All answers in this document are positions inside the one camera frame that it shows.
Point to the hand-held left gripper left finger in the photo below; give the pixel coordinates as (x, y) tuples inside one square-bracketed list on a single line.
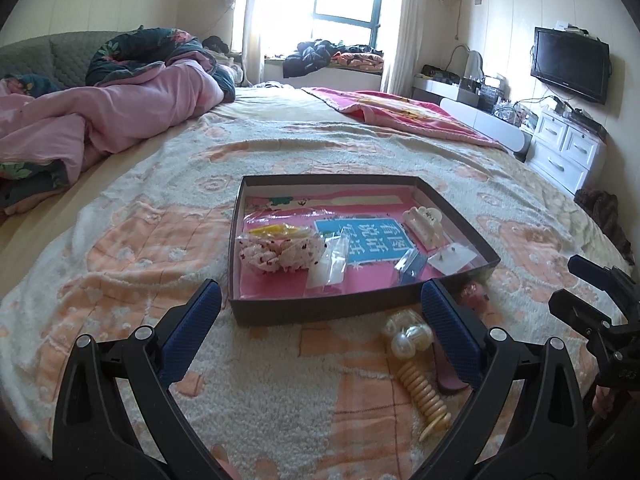
[(192, 330)]

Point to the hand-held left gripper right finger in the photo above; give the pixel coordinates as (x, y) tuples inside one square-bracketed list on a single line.
[(450, 327)]

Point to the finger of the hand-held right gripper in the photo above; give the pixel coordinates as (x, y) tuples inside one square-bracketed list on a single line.
[(580, 315), (597, 274)]

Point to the earring card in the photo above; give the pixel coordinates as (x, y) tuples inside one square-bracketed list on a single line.
[(452, 260)]

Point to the small bag with dark card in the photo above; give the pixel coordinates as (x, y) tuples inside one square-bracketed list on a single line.
[(412, 266)]

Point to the dark cardboard box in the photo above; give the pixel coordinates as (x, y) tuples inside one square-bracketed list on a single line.
[(280, 306)]

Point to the white claw hair clip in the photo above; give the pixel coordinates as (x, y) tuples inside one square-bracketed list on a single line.
[(422, 225)]

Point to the polka-dot fabric hair bow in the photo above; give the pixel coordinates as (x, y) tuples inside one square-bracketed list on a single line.
[(295, 255)]

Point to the clear plastic bag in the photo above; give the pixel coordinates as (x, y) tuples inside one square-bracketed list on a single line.
[(325, 265)]

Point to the person's right hand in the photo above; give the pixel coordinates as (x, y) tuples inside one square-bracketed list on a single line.
[(604, 400)]

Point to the pearl hair clip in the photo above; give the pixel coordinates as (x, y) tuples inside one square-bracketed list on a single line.
[(407, 337)]

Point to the dark pink barrette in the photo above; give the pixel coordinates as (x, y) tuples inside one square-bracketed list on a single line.
[(447, 375)]

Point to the brown fuzzy cloth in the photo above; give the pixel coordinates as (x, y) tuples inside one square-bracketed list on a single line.
[(605, 210)]

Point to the cream beaded hair clip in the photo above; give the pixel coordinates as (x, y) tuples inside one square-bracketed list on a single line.
[(425, 395)]

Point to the white drawer cabinet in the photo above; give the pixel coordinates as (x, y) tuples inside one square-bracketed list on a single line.
[(555, 160)]

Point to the black set-top box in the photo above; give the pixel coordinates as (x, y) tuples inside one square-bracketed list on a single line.
[(582, 117)]

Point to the white desk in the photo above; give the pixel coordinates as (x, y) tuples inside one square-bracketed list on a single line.
[(490, 120)]

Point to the black television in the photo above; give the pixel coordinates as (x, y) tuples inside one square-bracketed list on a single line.
[(570, 62)]

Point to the desk organizer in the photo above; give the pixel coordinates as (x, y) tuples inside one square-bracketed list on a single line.
[(482, 92)]

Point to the pink quilt with floral side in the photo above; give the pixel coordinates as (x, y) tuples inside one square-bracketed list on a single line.
[(125, 110)]

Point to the arched desk lamp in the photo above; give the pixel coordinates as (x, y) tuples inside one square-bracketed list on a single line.
[(472, 65)]

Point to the small white device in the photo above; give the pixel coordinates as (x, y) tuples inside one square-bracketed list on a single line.
[(567, 27)]

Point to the black case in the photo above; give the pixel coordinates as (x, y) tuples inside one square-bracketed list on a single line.
[(440, 74)]

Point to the pink floral blanket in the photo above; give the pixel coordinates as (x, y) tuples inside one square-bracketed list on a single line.
[(357, 57)]

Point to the dark cloth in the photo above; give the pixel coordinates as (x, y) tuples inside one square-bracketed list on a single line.
[(216, 44)]

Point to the dark blue clothes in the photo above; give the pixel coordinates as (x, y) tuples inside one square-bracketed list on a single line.
[(305, 57)]

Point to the white curtain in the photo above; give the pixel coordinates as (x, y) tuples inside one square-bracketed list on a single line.
[(402, 25), (250, 20)]

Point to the grey quilted headboard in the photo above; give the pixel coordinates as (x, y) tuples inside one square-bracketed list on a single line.
[(55, 55)]

